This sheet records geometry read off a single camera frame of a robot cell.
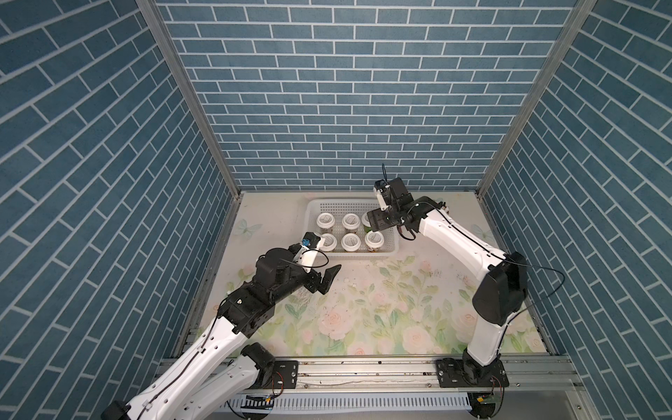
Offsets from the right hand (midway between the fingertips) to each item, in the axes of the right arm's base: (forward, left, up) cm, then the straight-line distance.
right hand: (382, 216), depth 88 cm
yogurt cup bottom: (-2, +2, -12) cm, 12 cm away
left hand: (-22, +14, +6) cm, 27 cm away
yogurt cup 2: (-5, +18, -11) cm, 22 cm away
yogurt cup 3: (-3, +11, -12) cm, 17 cm away
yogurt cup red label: (+6, +11, -11) cm, 17 cm away
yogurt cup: (+4, +21, -10) cm, 24 cm away
